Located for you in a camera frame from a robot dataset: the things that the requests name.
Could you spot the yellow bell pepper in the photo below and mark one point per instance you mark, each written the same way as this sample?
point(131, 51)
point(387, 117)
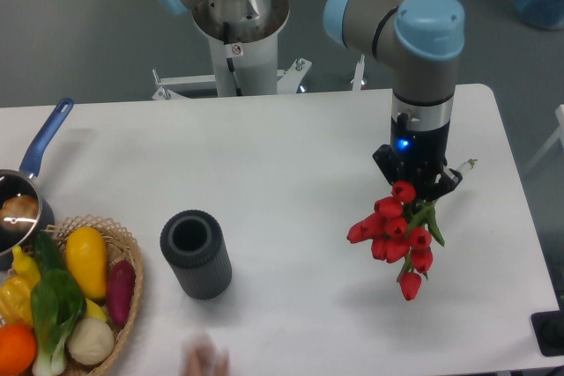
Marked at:
point(16, 301)

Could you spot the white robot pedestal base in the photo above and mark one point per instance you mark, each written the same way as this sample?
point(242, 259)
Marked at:
point(243, 43)

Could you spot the woven wicker basket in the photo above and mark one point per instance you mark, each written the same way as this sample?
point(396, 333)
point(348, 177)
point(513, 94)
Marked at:
point(121, 245)

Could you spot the green bok choy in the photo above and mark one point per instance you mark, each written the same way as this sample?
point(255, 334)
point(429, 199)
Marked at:
point(57, 303)

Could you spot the yellow squash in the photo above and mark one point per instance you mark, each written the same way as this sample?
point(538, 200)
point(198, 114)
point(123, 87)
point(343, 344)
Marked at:
point(87, 260)

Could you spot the black device at edge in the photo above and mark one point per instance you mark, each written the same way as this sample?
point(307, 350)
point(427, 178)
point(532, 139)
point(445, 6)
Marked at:
point(548, 329)

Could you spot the purple eggplant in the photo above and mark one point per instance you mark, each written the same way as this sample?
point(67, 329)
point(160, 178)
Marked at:
point(121, 284)

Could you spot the bread roll in pan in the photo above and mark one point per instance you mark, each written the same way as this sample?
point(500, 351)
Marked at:
point(19, 214)

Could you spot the red tulip bouquet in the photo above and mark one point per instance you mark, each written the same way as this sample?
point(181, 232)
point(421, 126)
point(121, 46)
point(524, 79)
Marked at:
point(403, 227)

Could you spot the blue handled saucepan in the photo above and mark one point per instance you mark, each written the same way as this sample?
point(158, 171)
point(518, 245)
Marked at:
point(22, 182)

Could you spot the blurred human hand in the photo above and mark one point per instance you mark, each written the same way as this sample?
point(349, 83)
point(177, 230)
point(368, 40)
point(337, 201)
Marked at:
point(204, 358)

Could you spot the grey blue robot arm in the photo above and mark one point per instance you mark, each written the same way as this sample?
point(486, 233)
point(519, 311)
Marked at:
point(420, 40)

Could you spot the orange fruit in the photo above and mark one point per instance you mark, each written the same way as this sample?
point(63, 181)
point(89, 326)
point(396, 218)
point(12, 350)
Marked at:
point(18, 348)

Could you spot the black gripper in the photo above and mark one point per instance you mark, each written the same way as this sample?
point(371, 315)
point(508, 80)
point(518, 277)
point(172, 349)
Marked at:
point(418, 157)

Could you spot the white garlic bulb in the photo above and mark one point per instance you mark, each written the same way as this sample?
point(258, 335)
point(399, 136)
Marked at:
point(91, 341)

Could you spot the dark grey ribbed vase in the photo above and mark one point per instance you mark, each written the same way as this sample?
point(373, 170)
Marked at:
point(193, 245)

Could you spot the green cucumber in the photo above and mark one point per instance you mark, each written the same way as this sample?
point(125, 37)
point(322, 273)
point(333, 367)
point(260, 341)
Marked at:
point(46, 253)

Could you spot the white frame at right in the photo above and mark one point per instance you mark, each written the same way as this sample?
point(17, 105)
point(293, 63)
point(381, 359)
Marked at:
point(555, 138)

